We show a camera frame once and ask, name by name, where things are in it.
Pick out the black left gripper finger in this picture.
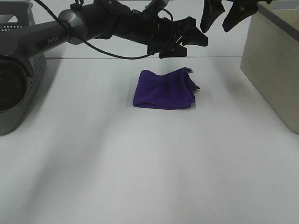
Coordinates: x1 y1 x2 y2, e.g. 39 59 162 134
174 16 208 46
159 45 187 58

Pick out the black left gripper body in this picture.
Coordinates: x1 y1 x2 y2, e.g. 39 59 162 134
113 8 176 53

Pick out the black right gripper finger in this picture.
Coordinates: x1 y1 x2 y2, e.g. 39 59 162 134
222 0 258 32
200 0 225 33

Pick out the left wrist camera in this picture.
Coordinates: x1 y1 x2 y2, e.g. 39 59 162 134
142 0 169 14

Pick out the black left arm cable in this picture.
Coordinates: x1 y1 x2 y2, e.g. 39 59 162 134
35 0 175 59

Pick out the purple towel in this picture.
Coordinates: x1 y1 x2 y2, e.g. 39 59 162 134
132 67 200 110

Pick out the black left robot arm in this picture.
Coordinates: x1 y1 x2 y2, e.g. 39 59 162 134
0 0 208 112

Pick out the grey perforated laundry basket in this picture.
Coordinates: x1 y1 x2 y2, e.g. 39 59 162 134
0 0 46 135

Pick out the beige storage bin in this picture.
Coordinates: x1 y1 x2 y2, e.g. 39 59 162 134
241 0 299 133

